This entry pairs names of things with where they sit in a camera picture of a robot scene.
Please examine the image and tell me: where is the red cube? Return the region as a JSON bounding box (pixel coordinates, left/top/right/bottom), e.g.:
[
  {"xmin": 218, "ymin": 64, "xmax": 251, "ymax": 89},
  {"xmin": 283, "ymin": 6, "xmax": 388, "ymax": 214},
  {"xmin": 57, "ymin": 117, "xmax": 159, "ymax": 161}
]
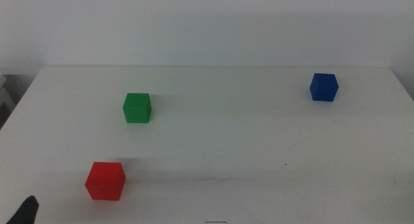
[{"xmin": 85, "ymin": 161, "xmax": 127, "ymax": 201}]

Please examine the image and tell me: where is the green cube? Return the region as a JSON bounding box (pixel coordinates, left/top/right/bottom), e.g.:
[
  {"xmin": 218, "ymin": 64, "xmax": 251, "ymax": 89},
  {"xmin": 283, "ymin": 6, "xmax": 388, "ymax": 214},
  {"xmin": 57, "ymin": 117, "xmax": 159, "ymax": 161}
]
[{"xmin": 122, "ymin": 93, "xmax": 152, "ymax": 124}]

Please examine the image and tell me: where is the blue cube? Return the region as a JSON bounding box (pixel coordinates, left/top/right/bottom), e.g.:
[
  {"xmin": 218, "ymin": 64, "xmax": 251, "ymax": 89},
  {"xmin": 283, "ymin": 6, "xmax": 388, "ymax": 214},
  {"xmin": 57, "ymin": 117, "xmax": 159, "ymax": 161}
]
[{"xmin": 309, "ymin": 73, "xmax": 340, "ymax": 102}]

